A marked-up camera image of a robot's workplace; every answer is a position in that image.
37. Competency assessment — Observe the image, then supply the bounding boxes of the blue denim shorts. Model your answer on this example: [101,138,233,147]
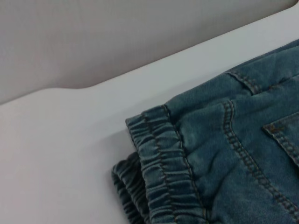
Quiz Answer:
[111,39,299,224]

